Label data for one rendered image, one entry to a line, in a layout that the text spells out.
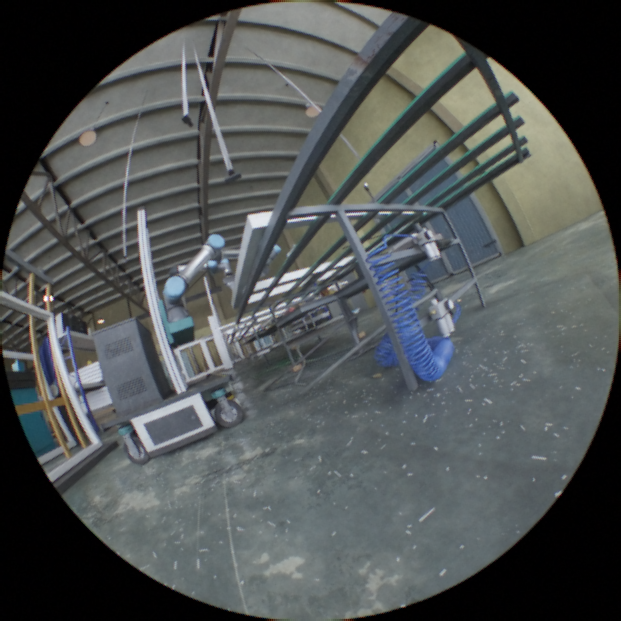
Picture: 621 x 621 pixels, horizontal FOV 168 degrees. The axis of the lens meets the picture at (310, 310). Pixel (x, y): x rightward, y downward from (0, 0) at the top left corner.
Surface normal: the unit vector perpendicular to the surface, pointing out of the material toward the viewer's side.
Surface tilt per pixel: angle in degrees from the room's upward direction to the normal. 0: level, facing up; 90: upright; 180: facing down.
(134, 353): 90
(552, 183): 90
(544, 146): 90
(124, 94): 180
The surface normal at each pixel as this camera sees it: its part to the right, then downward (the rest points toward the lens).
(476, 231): -0.84, 0.33
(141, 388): 0.51, -0.26
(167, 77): 0.39, 0.92
